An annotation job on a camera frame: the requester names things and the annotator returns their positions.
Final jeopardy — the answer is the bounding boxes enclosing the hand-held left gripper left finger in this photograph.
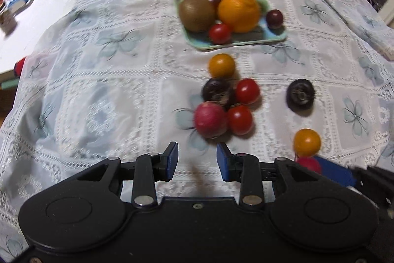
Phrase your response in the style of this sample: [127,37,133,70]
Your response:
[76,141,180,209]

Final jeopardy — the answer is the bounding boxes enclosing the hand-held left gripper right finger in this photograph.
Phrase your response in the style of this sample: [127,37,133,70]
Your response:
[216,142,321,209]

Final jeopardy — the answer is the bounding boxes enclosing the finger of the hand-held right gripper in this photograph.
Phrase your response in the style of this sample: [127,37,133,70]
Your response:
[314,156,358,189]

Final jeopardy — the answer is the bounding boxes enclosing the small red round fruit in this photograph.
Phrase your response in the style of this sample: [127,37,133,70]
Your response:
[295,157,322,175]

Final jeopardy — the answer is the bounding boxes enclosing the pink red round fruit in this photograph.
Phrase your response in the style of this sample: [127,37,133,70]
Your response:
[194,102,229,139]

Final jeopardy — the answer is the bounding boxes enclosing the light green rectangular tray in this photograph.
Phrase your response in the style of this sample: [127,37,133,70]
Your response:
[174,0,288,51]

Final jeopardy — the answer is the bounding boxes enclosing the yellow cherry tomato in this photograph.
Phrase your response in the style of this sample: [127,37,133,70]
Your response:
[209,53,236,79]
[293,129,322,158]

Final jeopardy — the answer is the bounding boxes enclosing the red cherry tomato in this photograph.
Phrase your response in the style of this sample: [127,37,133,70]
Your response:
[235,78,261,105]
[209,23,233,45]
[227,105,254,136]

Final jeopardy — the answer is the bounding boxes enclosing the dark purple round fruit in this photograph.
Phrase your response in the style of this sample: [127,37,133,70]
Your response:
[286,79,316,111]
[201,78,236,108]

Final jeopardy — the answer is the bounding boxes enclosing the white lace floral tablecloth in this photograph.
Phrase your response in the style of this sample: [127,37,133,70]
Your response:
[0,0,394,254]

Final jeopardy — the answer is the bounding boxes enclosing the brown kiwi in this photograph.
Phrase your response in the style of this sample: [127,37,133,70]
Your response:
[179,0,216,33]

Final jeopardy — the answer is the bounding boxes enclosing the orange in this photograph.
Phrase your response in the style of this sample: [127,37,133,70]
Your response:
[218,0,262,34]

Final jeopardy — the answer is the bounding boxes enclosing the red round object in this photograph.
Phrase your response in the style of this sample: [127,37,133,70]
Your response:
[14,56,28,77]

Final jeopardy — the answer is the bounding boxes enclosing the white side table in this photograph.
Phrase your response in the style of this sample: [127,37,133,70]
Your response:
[0,0,90,83]

